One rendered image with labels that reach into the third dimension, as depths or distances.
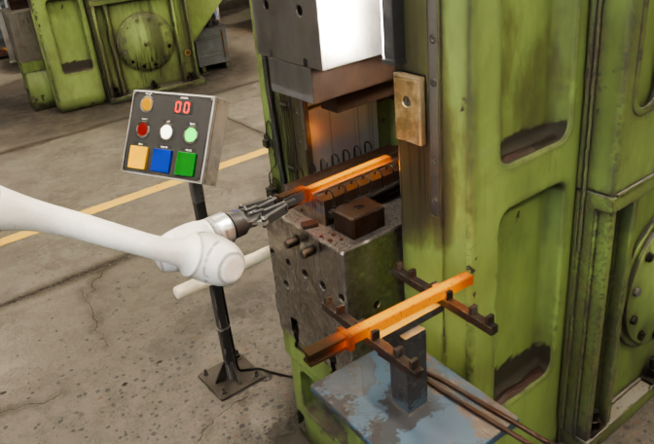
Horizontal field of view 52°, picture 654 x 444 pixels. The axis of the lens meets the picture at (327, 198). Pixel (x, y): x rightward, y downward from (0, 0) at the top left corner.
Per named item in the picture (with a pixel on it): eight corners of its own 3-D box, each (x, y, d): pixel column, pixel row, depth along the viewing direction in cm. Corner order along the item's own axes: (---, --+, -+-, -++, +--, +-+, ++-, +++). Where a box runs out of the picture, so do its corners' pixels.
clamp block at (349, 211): (353, 241, 178) (351, 219, 175) (334, 230, 184) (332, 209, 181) (386, 225, 184) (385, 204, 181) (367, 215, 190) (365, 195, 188)
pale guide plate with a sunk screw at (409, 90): (420, 147, 162) (418, 78, 155) (395, 137, 169) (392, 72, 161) (426, 144, 163) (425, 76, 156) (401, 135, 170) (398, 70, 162)
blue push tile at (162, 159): (167, 173, 215) (171, 150, 215) (149, 170, 218) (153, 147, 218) (171, 173, 217) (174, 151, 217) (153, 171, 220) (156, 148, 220)
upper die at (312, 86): (313, 104, 171) (310, 68, 167) (272, 91, 186) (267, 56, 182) (430, 67, 193) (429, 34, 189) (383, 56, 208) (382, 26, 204)
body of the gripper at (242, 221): (224, 233, 181) (252, 220, 185) (239, 243, 175) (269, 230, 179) (218, 208, 177) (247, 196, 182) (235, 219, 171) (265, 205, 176)
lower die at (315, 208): (326, 226, 187) (323, 199, 183) (285, 203, 202) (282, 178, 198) (432, 178, 209) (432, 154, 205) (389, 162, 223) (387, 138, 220)
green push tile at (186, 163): (192, 177, 210) (196, 154, 210) (173, 174, 214) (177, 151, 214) (196, 177, 212) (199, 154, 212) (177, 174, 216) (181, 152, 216)
